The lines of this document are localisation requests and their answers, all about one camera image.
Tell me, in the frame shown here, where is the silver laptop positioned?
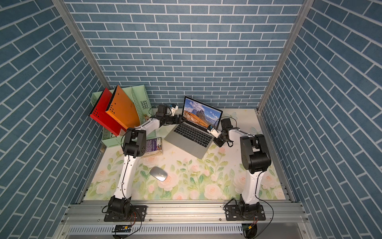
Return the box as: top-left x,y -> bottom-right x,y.
165,96 -> 223,159

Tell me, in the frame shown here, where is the silver wireless mouse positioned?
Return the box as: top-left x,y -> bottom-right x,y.
150,166 -> 168,182

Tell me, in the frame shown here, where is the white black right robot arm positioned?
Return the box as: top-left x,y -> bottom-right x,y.
208,119 -> 272,221

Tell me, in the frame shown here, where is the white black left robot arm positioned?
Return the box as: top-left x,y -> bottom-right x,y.
104,104 -> 182,222

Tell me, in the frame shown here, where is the purple book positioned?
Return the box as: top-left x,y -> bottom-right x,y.
143,137 -> 163,156

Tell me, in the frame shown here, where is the mint green file organizer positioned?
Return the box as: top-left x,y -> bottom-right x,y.
89,85 -> 153,147

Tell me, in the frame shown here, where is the orange file folder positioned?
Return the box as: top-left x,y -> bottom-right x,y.
106,86 -> 141,130

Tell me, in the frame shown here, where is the floral desk mat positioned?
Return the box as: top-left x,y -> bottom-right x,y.
84,109 -> 286,201

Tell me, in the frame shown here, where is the red file folder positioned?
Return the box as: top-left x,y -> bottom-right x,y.
89,89 -> 125,136

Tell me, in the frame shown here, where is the small black controller board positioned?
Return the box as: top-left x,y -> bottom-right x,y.
112,225 -> 132,234

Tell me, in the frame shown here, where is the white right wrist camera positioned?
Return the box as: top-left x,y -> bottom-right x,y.
207,124 -> 221,138

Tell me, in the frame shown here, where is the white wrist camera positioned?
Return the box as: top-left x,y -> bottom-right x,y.
167,104 -> 179,116
207,124 -> 221,138

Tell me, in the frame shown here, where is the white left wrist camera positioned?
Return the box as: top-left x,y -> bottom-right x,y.
167,104 -> 179,116

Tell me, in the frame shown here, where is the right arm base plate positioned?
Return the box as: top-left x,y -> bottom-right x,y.
223,195 -> 266,222

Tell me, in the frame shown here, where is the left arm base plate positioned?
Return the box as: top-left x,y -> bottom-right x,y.
104,196 -> 148,222

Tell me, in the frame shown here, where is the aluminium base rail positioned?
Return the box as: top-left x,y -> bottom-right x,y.
54,200 -> 315,239

